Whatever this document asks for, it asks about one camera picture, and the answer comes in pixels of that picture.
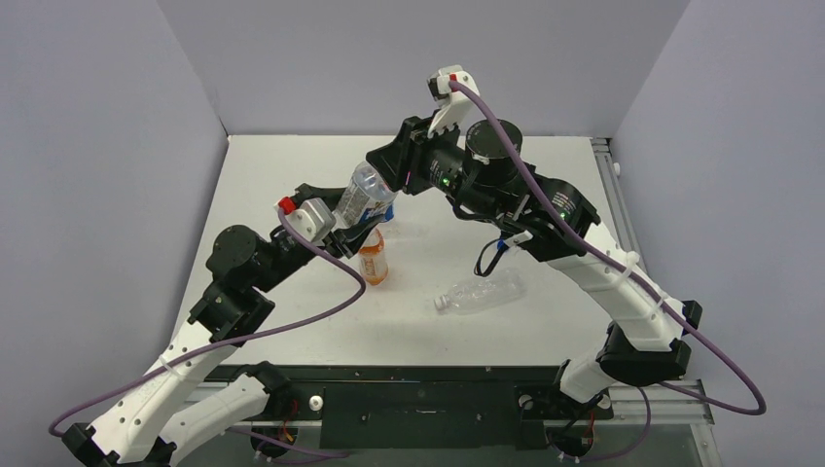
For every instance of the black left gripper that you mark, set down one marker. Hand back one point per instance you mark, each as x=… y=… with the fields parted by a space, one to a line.
x=347 y=238

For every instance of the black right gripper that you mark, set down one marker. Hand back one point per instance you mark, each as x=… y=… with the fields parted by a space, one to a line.
x=408 y=159

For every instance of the white blue label bottle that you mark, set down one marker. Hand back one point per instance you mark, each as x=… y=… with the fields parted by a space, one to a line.
x=366 y=197

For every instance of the blue label water bottle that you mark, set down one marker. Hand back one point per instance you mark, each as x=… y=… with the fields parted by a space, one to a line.
x=388 y=214

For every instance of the orange drink bottle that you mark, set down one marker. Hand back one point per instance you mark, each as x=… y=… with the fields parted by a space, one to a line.
x=374 y=268

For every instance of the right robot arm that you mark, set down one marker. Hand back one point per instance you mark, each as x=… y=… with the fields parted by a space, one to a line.
x=557 y=226

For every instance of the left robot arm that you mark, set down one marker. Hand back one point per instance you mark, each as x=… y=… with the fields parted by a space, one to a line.
x=150 y=422

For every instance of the clear empty plastic bottle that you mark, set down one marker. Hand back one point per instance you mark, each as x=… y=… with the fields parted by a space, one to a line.
x=480 y=293

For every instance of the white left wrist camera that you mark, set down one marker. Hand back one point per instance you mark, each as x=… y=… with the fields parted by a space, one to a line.
x=311 y=219

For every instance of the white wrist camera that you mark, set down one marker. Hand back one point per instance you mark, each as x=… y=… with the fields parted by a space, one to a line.
x=311 y=219
x=453 y=105

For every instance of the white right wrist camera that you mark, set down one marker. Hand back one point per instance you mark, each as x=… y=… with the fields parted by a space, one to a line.
x=453 y=105

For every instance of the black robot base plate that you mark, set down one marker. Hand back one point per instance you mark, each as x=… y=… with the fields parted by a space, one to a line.
x=409 y=407

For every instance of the aluminium table edge rail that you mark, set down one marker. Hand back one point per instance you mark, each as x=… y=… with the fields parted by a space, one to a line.
x=702 y=436

